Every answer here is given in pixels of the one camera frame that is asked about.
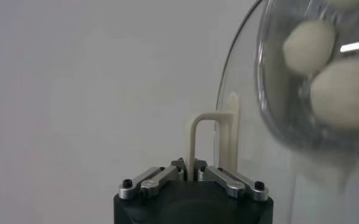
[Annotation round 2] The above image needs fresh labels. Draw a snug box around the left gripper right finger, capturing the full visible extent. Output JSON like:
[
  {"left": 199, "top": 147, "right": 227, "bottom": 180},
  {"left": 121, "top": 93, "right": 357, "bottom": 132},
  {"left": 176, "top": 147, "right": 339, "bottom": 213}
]
[{"left": 194, "top": 158, "right": 270, "bottom": 202}]

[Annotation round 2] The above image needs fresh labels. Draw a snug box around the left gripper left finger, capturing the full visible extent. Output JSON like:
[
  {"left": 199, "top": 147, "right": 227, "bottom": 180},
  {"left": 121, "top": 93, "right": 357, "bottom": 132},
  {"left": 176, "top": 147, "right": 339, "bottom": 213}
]
[{"left": 118, "top": 158, "right": 188, "bottom": 200}]

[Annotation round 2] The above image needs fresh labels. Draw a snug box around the glass lid with cream handle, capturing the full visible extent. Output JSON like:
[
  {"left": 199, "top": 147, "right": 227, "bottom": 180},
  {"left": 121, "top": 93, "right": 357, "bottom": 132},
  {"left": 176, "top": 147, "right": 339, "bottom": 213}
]
[{"left": 187, "top": 0, "right": 359, "bottom": 224}]

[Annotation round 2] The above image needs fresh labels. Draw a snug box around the white steamed baozi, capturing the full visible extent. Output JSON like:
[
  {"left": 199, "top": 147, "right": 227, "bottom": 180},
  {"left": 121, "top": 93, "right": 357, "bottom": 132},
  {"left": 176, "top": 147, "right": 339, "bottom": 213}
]
[
  {"left": 310, "top": 56, "right": 359, "bottom": 130},
  {"left": 282, "top": 19, "right": 337, "bottom": 75}
]

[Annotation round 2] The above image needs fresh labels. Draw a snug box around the stainless steel steamer basket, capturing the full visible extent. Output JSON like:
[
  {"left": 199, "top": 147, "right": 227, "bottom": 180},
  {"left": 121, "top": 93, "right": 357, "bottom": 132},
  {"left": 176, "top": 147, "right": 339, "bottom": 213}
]
[{"left": 254, "top": 0, "right": 359, "bottom": 155}]

